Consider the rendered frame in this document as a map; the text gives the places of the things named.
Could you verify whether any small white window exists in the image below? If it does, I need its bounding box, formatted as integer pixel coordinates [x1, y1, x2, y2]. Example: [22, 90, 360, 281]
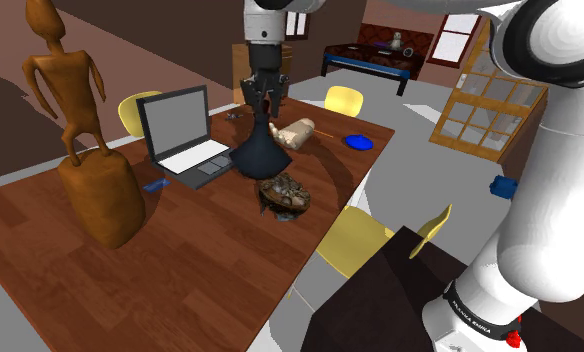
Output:
[283, 11, 311, 39]

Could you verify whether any brown wooden figure statue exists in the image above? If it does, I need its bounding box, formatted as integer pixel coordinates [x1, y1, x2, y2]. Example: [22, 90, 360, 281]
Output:
[21, 0, 147, 250]

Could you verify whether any blue round plate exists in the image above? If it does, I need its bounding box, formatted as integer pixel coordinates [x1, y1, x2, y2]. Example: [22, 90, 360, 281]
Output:
[344, 133, 376, 152]

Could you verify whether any wooden door with glass panes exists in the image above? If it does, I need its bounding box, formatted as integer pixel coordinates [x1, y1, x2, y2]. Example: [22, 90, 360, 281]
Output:
[427, 19, 550, 163]

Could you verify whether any dark blue vase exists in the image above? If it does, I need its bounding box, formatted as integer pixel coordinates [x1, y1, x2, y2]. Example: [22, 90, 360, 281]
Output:
[228, 99, 294, 180]

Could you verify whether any wooden cabinet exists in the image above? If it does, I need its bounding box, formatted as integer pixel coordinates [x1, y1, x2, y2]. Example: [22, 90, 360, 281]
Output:
[231, 42, 294, 106]

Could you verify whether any brown bowl of stones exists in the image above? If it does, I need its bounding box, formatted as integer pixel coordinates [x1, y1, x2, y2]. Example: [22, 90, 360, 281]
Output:
[257, 172, 313, 223]

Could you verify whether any yellow chair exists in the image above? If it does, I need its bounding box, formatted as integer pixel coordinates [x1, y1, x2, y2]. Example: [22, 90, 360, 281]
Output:
[323, 85, 365, 119]
[117, 90, 164, 139]
[285, 203, 454, 301]

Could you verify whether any blue box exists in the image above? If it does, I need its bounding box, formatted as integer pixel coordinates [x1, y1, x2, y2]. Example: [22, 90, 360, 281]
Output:
[489, 174, 519, 201]

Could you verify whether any brown wooden table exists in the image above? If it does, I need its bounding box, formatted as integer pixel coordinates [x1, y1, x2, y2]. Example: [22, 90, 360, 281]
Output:
[0, 97, 397, 352]

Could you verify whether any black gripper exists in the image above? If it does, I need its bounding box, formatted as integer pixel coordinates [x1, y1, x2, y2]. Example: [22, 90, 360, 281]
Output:
[239, 42, 291, 119]

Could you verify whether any small blue card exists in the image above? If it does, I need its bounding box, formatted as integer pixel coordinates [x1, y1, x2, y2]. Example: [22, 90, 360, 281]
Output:
[141, 177, 173, 194]

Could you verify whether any red framed window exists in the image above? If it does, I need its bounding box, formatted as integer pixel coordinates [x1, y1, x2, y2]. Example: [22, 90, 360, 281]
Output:
[426, 12, 483, 67]

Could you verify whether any dark robot stand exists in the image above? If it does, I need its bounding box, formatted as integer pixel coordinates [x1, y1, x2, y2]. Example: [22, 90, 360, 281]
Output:
[299, 225, 584, 352]

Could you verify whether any grey open laptop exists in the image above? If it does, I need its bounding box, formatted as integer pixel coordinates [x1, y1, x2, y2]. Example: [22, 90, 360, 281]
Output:
[135, 84, 238, 191]

